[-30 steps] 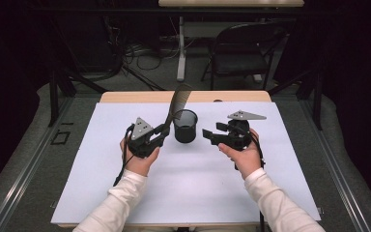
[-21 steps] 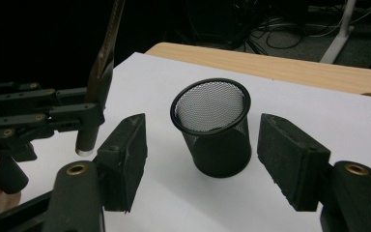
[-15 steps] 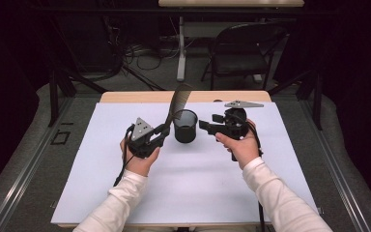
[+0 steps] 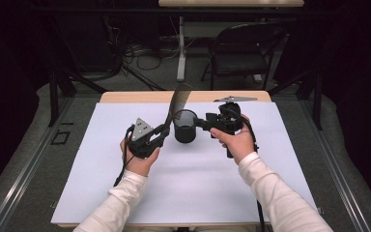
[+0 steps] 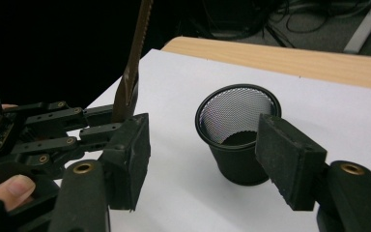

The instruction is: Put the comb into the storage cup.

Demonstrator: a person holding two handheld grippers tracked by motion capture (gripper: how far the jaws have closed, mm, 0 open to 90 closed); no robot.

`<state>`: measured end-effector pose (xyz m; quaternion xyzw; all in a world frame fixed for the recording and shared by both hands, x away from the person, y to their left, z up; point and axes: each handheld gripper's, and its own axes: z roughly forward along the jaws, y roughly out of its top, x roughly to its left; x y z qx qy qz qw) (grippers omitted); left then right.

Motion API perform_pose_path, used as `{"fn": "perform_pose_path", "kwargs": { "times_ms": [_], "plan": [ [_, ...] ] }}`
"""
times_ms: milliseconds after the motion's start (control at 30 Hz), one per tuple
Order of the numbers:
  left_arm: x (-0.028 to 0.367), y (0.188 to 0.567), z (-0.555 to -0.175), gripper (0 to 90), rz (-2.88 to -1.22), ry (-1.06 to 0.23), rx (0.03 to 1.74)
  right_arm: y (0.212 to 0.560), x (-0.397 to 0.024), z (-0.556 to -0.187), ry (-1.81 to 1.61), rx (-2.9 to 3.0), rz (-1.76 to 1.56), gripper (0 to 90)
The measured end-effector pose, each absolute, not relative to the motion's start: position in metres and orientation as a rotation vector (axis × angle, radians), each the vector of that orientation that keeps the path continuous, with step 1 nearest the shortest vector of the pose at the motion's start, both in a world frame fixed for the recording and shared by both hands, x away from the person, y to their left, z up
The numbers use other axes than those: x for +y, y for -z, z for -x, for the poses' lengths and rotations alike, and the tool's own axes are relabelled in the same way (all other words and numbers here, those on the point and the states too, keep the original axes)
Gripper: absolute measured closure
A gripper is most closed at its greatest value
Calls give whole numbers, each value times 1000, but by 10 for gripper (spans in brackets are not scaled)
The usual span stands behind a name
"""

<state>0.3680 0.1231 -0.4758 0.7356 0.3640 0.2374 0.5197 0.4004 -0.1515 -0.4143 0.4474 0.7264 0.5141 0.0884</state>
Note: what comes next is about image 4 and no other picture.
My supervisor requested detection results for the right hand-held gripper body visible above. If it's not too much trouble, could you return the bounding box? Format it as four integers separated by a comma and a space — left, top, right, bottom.
205, 95, 258, 134

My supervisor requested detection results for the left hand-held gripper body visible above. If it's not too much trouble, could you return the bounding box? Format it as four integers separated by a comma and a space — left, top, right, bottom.
127, 117, 162, 160

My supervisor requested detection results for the black mesh cup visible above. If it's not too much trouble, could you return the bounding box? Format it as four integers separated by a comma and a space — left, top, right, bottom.
172, 108, 198, 145

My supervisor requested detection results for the black comb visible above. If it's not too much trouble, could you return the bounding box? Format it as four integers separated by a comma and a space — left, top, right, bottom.
163, 82, 193, 131

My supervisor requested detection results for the person's right hand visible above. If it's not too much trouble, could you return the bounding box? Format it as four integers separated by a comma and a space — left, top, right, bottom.
210, 113, 256, 165

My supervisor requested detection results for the person's left hand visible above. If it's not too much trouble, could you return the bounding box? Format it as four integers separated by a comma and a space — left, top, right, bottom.
119, 137, 161, 178

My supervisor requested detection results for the wooden table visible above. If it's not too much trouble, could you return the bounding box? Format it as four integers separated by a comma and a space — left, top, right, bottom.
57, 90, 320, 230

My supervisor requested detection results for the white board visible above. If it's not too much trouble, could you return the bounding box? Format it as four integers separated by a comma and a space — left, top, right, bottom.
50, 101, 323, 226

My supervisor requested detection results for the black folding chair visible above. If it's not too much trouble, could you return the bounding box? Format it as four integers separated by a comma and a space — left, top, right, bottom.
200, 22, 288, 92

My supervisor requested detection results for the light desk with white leg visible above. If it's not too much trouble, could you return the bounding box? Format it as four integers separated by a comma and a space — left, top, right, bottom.
157, 0, 305, 82

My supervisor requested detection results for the black metal stand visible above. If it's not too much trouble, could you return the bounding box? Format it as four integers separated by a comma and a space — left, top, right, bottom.
47, 68, 109, 128
267, 70, 324, 131

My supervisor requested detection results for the black horizontal bar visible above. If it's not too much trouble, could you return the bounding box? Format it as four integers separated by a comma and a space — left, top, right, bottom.
28, 6, 336, 15

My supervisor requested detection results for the dark curtain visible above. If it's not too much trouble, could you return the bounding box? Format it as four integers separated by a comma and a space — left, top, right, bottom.
302, 0, 371, 211
0, 0, 47, 202

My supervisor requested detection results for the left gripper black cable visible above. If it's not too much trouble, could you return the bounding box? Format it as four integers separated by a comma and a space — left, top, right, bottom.
112, 125, 136, 189

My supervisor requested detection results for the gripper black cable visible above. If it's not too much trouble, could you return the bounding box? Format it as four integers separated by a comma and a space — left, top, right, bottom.
241, 115, 267, 232
112, 125, 136, 189

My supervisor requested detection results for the bundle of black cables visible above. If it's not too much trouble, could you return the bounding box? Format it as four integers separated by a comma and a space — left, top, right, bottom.
101, 14, 182, 82

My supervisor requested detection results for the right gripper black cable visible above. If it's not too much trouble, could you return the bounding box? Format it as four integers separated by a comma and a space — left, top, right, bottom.
241, 115, 267, 232

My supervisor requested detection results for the aluminium rail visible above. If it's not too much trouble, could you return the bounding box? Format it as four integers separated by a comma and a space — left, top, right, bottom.
0, 96, 75, 232
299, 99, 371, 232

